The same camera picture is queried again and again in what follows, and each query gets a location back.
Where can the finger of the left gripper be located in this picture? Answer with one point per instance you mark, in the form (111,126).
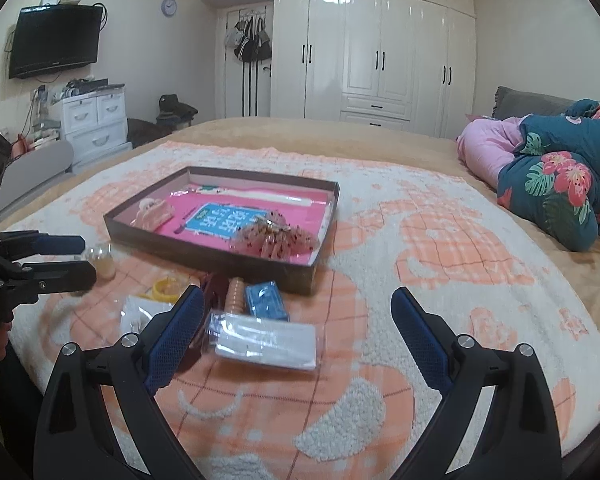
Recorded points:
(53,277)
(30,243)

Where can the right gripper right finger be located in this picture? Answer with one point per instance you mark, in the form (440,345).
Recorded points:
(520,437)

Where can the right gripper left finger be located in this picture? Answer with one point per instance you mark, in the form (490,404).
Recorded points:
(74,437)

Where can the pearl hair clip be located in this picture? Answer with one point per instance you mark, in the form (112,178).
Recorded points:
(100,256)

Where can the white earring card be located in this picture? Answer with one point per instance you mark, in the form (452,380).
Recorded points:
(138,311)

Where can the yellow rings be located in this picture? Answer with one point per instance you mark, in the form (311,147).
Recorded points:
(167,288)

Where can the pale pink hair clip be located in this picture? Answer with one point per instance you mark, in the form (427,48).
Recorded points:
(152,214)

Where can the dark red hair claw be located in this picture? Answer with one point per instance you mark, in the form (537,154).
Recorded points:
(214,287)

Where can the beige wavy hair comb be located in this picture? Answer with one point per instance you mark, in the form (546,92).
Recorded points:
(235,297)

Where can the blue packet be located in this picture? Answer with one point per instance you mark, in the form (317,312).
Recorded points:
(265,301)

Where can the grey chair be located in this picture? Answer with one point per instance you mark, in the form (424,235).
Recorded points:
(33,173)

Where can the white drawer cabinet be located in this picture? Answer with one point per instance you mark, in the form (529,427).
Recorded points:
(94,124)

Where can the orange white patterned blanket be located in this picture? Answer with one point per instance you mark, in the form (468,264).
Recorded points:
(361,411)

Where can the brown bag on floor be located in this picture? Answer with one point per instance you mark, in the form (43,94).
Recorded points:
(141,132)

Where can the pink book in box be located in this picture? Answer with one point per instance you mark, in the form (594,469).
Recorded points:
(209,215)

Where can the dark clothes pile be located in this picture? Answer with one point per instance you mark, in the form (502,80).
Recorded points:
(173,113)

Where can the brown shallow cardboard box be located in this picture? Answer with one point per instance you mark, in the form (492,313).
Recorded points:
(296,276)

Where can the blue floral quilt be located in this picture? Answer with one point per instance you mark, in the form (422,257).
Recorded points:
(554,178)

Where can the pink quilt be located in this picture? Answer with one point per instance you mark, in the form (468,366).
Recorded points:
(486,146)

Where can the tan bed sheet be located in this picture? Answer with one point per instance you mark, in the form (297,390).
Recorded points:
(333,139)

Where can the hanging bags on door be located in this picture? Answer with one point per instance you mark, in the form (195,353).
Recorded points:
(249,40)

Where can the grey headboard cushion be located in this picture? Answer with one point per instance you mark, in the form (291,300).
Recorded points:
(509,102)

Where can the white wardrobe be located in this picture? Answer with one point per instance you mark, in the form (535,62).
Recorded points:
(407,65)

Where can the black wall television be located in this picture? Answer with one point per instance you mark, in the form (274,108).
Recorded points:
(51,39)

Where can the purple wall clock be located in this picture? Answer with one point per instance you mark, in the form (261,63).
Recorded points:
(169,8)

